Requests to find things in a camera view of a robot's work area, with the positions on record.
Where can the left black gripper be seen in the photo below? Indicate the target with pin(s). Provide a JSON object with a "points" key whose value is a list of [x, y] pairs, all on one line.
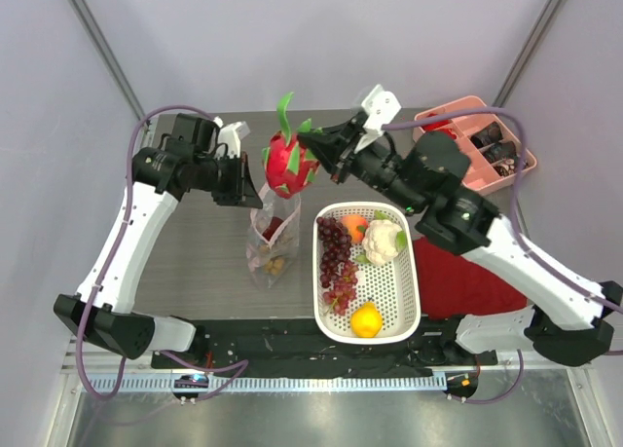
{"points": [[243, 189]]}

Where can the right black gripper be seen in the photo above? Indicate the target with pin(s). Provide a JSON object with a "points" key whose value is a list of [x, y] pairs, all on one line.
{"points": [[345, 151]]}

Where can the dark red apple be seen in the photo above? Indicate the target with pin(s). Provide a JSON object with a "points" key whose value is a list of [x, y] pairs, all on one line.
{"points": [[274, 229]]}

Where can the pink dragon fruit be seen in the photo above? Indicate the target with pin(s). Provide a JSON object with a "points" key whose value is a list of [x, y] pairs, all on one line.
{"points": [[289, 167]]}

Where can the clear pink-dotted zip bag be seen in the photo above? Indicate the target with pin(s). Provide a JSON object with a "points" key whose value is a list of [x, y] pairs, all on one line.
{"points": [[259, 250]]}

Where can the yellow-brown longan bunch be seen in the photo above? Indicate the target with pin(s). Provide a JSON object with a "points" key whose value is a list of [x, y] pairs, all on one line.
{"points": [[275, 266]]}

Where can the orange peach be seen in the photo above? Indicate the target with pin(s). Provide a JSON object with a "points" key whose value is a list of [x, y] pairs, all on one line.
{"points": [[356, 226]]}

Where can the white cauliflower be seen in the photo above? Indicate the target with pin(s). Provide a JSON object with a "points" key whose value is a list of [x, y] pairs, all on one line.
{"points": [[383, 241]]}

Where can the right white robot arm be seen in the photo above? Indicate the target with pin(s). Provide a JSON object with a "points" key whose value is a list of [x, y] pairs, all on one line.
{"points": [[566, 319]]}

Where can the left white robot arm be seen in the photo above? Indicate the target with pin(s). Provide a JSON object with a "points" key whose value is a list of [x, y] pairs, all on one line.
{"points": [[198, 154]]}

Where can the dark purple grape bunch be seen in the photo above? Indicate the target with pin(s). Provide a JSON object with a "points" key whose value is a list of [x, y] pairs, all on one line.
{"points": [[336, 244]]}

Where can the red grape bunch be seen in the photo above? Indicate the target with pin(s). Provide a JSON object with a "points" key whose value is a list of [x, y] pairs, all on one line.
{"points": [[338, 289]]}

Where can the dark patterned cup upper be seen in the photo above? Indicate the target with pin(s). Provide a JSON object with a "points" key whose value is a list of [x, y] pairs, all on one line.
{"points": [[490, 134]]}

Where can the dark patterned cup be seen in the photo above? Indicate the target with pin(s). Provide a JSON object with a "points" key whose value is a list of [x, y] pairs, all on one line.
{"points": [[490, 134], [504, 158]]}

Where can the pink divided tray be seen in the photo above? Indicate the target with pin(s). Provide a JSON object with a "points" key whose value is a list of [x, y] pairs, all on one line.
{"points": [[481, 176]]}

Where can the yellow lemon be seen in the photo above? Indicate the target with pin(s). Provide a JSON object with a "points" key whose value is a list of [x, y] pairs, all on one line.
{"points": [[367, 321]]}

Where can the dark patterned cup lower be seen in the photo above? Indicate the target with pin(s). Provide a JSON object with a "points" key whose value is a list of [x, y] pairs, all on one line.
{"points": [[504, 158]]}

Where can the red cloth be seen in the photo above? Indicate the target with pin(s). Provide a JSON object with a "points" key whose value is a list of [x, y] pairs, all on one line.
{"points": [[451, 286]]}

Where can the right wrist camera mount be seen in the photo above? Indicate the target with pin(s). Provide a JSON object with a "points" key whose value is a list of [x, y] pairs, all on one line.
{"points": [[381, 107]]}

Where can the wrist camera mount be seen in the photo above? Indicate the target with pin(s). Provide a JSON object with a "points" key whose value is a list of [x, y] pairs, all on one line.
{"points": [[228, 139], [381, 107]]}

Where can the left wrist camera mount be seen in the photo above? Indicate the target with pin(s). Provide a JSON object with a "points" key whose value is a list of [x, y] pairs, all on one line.
{"points": [[228, 139]]}

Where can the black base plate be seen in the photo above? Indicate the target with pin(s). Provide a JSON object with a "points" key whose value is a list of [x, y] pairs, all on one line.
{"points": [[296, 348]]}

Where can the white slotted cable duct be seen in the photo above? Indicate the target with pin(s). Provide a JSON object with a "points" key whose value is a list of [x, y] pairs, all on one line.
{"points": [[191, 382]]}

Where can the left aluminium frame post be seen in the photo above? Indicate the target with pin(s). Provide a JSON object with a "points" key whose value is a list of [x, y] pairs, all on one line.
{"points": [[87, 19]]}

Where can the aluminium frame post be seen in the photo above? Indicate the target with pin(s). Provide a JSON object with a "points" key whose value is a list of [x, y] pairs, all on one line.
{"points": [[87, 19], [538, 32]]}

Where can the right aluminium frame post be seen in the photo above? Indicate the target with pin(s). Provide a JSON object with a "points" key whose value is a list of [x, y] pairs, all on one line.
{"points": [[538, 32]]}

